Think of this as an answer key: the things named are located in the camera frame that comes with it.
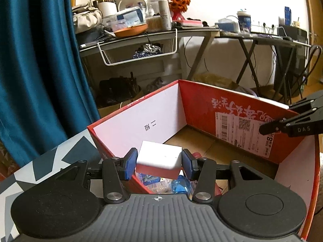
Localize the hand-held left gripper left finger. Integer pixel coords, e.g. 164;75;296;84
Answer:
49;148;138;204

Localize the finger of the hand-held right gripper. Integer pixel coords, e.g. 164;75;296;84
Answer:
289;90;323;116
259;109;323;138

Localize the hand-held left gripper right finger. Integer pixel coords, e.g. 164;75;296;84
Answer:
182;148;274;204

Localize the blue crinkled wrapper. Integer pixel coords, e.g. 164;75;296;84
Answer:
171;175;192;195

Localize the small white box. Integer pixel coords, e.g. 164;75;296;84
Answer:
135;140;183;179

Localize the clear plastic box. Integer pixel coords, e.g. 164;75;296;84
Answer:
147;180;175;195

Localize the red cardboard box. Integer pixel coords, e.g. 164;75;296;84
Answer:
87;79;321;240

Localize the black chair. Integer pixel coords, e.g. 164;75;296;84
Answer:
290;45;323;99

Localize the brown cardboard box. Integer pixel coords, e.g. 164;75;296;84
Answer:
97;90;152;118

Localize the black computer case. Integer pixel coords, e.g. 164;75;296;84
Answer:
277;25;308;64

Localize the black bag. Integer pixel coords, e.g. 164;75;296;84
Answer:
99;77;142;106

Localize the geometric patterned table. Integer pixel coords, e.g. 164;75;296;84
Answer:
0;129;142;242

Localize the black folding desk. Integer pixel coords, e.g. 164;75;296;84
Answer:
219;30;312;104

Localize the blue carton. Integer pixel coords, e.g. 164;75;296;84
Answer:
284;6;292;26

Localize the wooden door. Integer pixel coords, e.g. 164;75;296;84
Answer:
301;0;323;47

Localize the blue white lidded cup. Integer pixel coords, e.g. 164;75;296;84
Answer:
236;8;252;33

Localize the blue tissue box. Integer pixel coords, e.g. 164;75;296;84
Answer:
217;17;240;33

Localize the blue white patterned packet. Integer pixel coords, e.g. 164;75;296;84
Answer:
133;43;162;59

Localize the orange bowl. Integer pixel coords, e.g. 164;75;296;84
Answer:
113;24;149;38

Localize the blue curtain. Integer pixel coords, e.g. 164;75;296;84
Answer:
0;0;102;167

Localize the dark grey pouch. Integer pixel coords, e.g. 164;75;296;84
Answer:
75;27;112;43

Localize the clear round container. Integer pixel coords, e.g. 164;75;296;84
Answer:
111;20;128;32

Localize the cotton swab box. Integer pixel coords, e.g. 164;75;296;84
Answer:
147;16;162;32

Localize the pink box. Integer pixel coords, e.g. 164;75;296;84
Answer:
176;19;204;28

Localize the blue white pack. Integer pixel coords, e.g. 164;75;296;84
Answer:
116;6;147;27

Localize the red vase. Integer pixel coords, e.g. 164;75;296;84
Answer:
172;10;186;22

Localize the beige bag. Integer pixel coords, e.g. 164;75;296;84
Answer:
72;5;104;33

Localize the white spray bottle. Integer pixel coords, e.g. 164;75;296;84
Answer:
158;0;172;30

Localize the clear acrylic organizer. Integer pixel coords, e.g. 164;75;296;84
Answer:
146;0;170;16

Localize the white wire basket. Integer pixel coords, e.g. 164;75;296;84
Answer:
97;29;178;67

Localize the white frame desk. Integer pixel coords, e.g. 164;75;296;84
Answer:
78;27;220;81

